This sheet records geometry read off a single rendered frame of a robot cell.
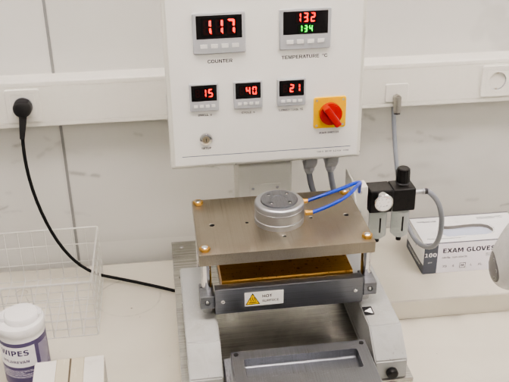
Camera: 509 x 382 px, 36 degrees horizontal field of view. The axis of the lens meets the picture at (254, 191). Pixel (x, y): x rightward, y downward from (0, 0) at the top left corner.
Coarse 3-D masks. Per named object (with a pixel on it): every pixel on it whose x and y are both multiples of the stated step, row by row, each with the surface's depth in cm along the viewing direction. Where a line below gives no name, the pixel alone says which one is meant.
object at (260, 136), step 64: (192, 0) 121; (256, 0) 122; (320, 0) 123; (192, 64) 125; (256, 64) 127; (320, 64) 128; (192, 128) 130; (256, 128) 132; (320, 128) 133; (256, 192) 140
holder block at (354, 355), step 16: (240, 352) 114; (256, 352) 114; (272, 352) 114; (288, 352) 114; (304, 352) 114; (320, 352) 114; (336, 352) 114; (352, 352) 115; (368, 352) 113; (240, 368) 111; (256, 368) 113; (272, 368) 113; (288, 368) 113; (304, 368) 113; (320, 368) 113; (336, 368) 113; (352, 368) 110; (368, 368) 110
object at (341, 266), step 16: (336, 256) 125; (224, 272) 121; (240, 272) 121; (256, 272) 121; (272, 272) 121; (288, 272) 121; (304, 272) 121; (320, 272) 121; (336, 272) 121; (352, 272) 122
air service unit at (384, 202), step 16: (400, 176) 139; (368, 192) 140; (384, 192) 139; (400, 192) 139; (416, 192) 142; (368, 208) 141; (384, 208) 139; (400, 208) 141; (368, 224) 144; (384, 224) 143; (400, 224) 143
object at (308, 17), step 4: (296, 12) 123; (300, 12) 123; (304, 12) 123; (308, 12) 123; (312, 12) 123; (316, 12) 124; (296, 16) 123; (300, 16) 123; (304, 16) 124; (308, 16) 124; (312, 16) 124; (316, 16) 124; (296, 20) 124; (300, 20) 124; (304, 20) 124; (308, 20) 124; (312, 20) 124; (316, 20) 124
